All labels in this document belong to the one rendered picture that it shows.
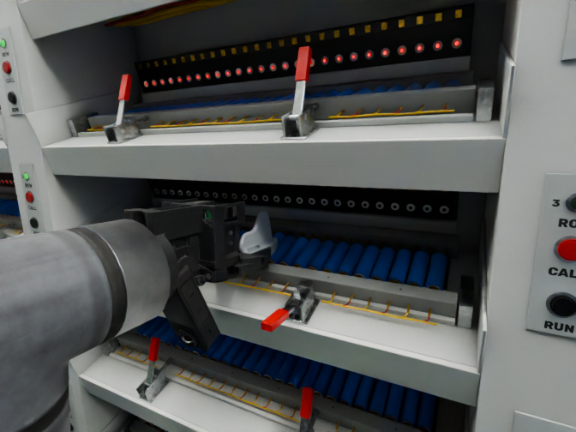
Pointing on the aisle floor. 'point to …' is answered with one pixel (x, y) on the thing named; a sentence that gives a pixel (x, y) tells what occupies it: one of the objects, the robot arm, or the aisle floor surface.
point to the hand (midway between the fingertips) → (260, 244)
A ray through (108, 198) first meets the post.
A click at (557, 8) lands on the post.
